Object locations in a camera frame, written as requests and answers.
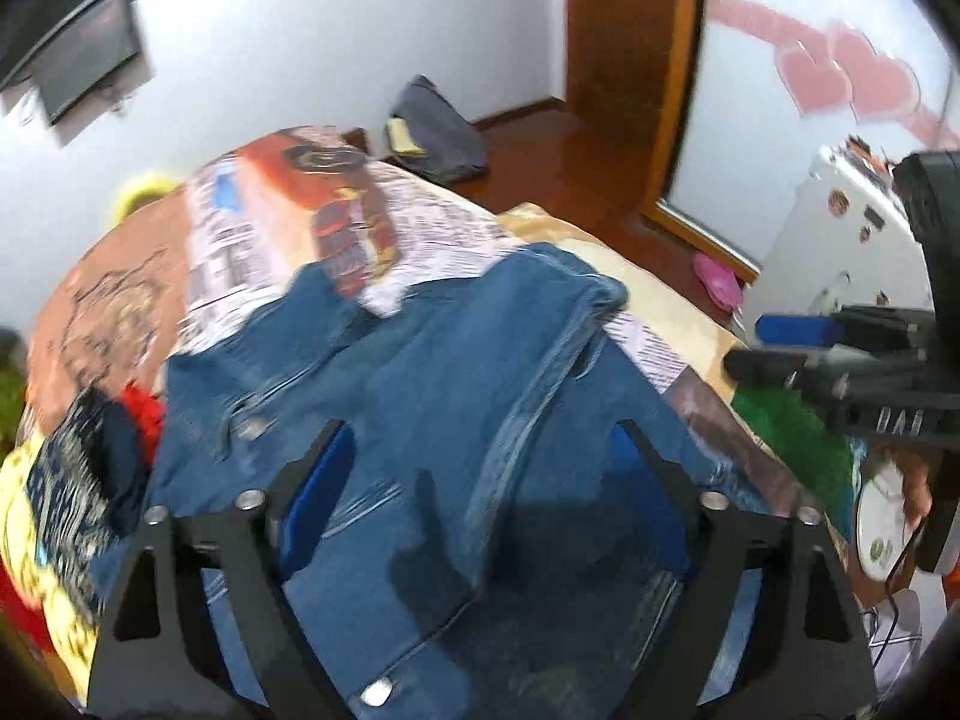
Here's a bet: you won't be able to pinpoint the blue denim jacket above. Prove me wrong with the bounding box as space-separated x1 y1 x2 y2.
145 244 765 718

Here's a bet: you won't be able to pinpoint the green blanket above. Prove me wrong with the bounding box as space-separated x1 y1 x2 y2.
732 383 854 522

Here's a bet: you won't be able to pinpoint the white cabinet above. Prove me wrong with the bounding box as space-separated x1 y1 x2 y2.
734 142 934 344

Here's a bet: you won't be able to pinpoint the pink slipper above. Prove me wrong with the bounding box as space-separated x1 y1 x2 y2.
692 252 743 312

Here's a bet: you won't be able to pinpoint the yellow printed garment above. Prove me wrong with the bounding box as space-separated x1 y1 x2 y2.
2 429 114 702

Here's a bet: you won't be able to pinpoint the navy patterned garment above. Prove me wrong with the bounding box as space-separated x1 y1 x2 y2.
26 387 148 619

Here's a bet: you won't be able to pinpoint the red garment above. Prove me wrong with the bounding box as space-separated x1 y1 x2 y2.
119 382 164 466

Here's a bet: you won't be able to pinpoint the newspaper print bed sheet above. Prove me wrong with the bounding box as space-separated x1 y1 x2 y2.
26 127 812 515

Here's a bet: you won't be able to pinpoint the dark grey floor bag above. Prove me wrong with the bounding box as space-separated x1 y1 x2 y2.
386 75 490 185

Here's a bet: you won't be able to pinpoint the pink heart wall stickers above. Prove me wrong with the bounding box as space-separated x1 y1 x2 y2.
706 0 958 148

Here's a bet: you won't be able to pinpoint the wooden door frame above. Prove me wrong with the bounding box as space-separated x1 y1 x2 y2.
565 0 760 283

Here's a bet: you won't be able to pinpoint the wall mounted black television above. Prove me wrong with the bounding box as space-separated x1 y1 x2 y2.
2 0 142 125

